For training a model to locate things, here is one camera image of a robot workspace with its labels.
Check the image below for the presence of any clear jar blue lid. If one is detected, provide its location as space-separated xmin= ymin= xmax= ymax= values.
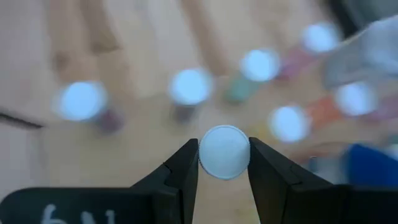
xmin=306 ymin=142 xmax=398 ymax=189

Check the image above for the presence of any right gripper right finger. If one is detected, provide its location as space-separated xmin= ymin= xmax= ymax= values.
xmin=247 ymin=137 xmax=398 ymax=224

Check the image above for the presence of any pale yellow pill bottle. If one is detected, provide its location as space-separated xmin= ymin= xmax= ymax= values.
xmin=251 ymin=105 xmax=312 ymax=144

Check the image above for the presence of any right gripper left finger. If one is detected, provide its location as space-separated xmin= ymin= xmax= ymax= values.
xmin=0 ymin=138 xmax=200 ymax=224

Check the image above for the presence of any yellow bottle with tan pills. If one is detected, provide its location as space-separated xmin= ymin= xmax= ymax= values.
xmin=198 ymin=124 xmax=251 ymax=180

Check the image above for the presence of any small orange pill bottle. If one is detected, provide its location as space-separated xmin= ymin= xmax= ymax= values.
xmin=306 ymin=81 xmax=379 ymax=128

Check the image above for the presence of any teal bottle with red pills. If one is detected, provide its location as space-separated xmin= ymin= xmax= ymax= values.
xmin=52 ymin=80 xmax=125 ymax=136
xmin=167 ymin=67 xmax=215 ymax=125

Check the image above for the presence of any teal pill bottle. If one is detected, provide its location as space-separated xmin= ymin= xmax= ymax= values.
xmin=223 ymin=48 xmax=282 ymax=105

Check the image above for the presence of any pink pill bottle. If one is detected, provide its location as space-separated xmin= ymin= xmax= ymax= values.
xmin=276 ymin=21 xmax=341 ymax=80

